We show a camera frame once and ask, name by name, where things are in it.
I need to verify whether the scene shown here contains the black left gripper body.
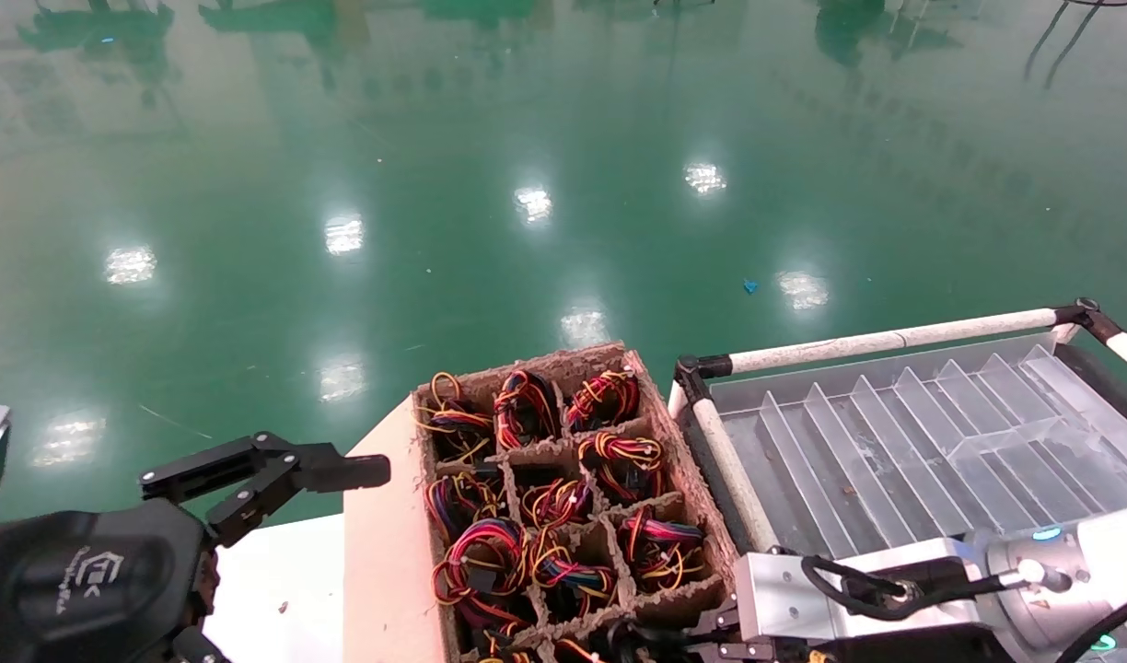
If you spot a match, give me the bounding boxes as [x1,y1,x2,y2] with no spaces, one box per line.
[0,497,218,663]

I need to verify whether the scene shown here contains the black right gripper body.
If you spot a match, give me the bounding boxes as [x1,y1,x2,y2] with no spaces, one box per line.
[775,624,1020,663]

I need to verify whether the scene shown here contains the pale cardboard sheet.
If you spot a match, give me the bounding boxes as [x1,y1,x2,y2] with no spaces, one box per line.
[343,396,454,663]

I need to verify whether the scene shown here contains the clear plastic divider tray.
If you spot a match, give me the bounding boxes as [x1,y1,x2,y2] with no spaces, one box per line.
[711,331,1127,563]

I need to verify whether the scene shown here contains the black pipe connector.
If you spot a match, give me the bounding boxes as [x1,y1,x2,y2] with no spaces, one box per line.
[1053,297,1126,349]
[674,355,735,406]

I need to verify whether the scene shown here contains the brown pulp compartment tray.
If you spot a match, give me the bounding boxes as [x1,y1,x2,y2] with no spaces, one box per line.
[412,343,790,663]

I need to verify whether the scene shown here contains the thin black stand legs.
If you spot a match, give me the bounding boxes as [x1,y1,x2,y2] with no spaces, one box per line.
[1024,0,1127,91]

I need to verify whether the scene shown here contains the multicoloured wire bundle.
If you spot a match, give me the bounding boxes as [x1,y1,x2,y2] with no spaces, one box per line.
[529,534,620,618]
[416,371,495,461]
[432,518,530,627]
[554,635,620,663]
[519,477,594,530]
[577,431,666,503]
[493,368,562,452]
[619,508,707,592]
[476,626,537,663]
[566,368,641,434]
[425,470,507,542]

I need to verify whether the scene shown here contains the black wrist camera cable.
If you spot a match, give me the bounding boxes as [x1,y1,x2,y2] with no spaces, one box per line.
[801,555,1011,620]

